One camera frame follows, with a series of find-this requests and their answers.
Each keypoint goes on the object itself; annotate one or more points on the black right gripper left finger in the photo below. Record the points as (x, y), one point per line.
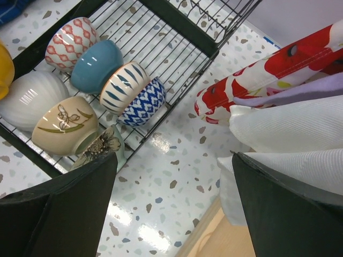
(63, 216)

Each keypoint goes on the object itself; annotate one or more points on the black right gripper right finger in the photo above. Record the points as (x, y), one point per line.
(287, 217)

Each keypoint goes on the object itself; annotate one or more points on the beige flower painted bowl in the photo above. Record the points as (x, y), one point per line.
(67, 128)

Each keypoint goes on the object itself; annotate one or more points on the light green bowl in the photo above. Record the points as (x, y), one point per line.
(110, 140)

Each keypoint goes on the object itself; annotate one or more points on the white ceramic bowl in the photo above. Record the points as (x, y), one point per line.
(30, 97)

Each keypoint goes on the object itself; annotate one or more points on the blue zigzag pattern bowl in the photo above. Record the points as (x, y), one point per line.
(147, 107)

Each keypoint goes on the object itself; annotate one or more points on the cream striped rim bowl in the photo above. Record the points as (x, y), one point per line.
(123, 86)

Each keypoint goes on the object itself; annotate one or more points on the teal blue bowl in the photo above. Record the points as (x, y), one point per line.
(95, 67)

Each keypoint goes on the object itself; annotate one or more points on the yellow bowl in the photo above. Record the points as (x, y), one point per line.
(7, 71)

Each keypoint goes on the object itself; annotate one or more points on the blue triangle pattern bowl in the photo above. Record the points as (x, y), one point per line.
(70, 42)

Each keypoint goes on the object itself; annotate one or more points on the white cloth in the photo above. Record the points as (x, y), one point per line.
(302, 140)

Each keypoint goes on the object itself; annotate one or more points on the lilac cloth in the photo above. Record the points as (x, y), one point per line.
(325, 87)

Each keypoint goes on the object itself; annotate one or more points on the red floral cloth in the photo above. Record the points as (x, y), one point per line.
(308, 59)

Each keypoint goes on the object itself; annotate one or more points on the blue plaid shirt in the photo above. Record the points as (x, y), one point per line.
(10, 9)

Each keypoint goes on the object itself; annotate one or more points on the wooden drying rack frame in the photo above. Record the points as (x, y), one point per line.
(215, 236)

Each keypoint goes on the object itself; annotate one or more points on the black wire dish rack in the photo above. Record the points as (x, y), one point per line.
(176, 41)

